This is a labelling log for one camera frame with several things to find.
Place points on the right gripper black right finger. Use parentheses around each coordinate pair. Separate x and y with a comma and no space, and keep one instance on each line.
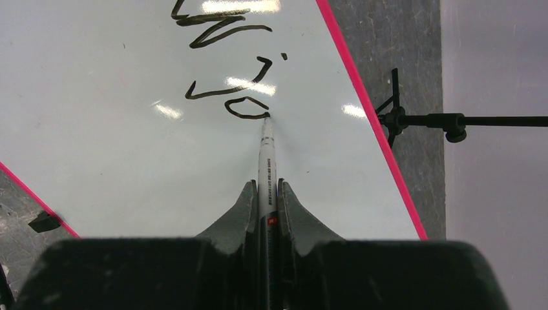
(322,270)

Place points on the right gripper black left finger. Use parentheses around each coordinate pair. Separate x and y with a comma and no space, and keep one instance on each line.
(217,269)

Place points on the whiteboard with pink frame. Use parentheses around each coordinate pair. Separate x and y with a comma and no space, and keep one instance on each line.
(142,118)

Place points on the black whiteboard clip foot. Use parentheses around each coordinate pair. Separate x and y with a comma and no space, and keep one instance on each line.
(44,222)

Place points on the black microphone tripod stand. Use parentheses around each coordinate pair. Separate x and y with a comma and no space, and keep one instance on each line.
(392,115)

